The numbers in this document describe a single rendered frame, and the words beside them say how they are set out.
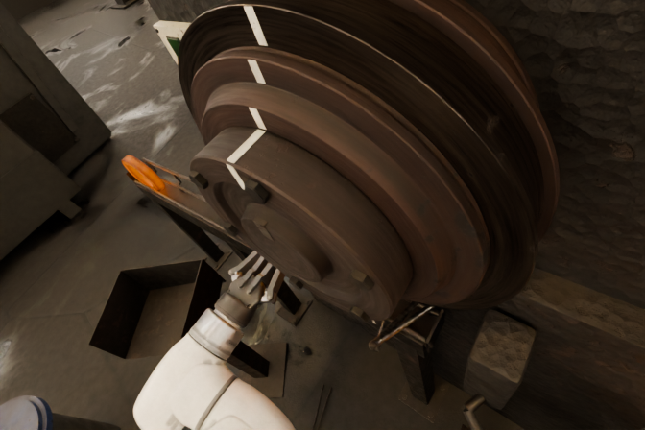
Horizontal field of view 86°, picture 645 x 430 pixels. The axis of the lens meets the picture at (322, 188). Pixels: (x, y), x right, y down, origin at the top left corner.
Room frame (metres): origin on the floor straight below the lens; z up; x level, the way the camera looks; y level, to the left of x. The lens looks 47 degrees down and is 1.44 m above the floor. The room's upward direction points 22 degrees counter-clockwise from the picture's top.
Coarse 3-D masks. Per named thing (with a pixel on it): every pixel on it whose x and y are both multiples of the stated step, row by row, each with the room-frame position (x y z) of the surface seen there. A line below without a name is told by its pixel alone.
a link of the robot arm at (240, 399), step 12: (240, 384) 0.22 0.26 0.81; (228, 396) 0.20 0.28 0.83; (240, 396) 0.20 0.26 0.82; (252, 396) 0.20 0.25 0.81; (264, 396) 0.20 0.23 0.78; (216, 408) 0.19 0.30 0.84; (228, 408) 0.19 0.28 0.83; (240, 408) 0.18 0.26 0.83; (252, 408) 0.18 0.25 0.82; (264, 408) 0.18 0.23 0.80; (276, 408) 0.18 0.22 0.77; (204, 420) 0.18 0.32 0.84; (216, 420) 0.18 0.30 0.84; (228, 420) 0.17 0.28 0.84; (240, 420) 0.16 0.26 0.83; (252, 420) 0.16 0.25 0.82; (264, 420) 0.16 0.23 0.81; (276, 420) 0.15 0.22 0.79; (288, 420) 0.15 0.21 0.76
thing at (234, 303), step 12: (252, 276) 0.40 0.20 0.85; (240, 288) 0.39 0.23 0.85; (264, 288) 0.37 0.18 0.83; (228, 300) 0.35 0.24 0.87; (240, 300) 0.36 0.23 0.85; (252, 300) 0.35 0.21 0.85; (228, 312) 0.33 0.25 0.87; (240, 312) 0.33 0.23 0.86; (252, 312) 0.33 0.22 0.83; (240, 324) 0.32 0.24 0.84
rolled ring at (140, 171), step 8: (128, 160) 1.16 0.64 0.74; (136, 160) 1.15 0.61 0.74; (128, 168) 1.20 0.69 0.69; (136, 168) 1.12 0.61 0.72; (144, 168) 1.12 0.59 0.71; (136, 176) 1.21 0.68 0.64; (144, 176) 1.11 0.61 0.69; (152, 176) 1.11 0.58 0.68; (152, 184) 1.12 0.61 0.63; (160, 184) 1.11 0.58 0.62
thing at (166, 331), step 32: (128, 288) 0.64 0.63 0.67; (160, 288) 0.66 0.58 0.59; (192, 288) 0.61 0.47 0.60; (128, 320) 0.57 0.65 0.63; (160, 320) 0.55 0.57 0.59; (192, 320) 0.45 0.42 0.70; (128, 352) 0.50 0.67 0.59; (160, 352) 0.45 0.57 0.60; (256, 352) 0.55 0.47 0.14; (256, 384) 0.49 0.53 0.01
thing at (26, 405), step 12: (24, 396) 0.59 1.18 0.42; (0, 408) 0.58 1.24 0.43; (12, 408) 0.56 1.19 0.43; (24, 408) 0.54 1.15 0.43; (36, 408) 0.53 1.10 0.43; (48, 408) 0.53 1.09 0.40; (0, 420) 0.53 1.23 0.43; (12, 420) 0.52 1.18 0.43; (24, 420) 0.50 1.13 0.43; (36, 420) 0.49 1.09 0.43; (48, 420) 0.48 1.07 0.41; (60, 420) 0.51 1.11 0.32; (72, 420) 0.52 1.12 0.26; (84, 420) 0.53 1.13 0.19
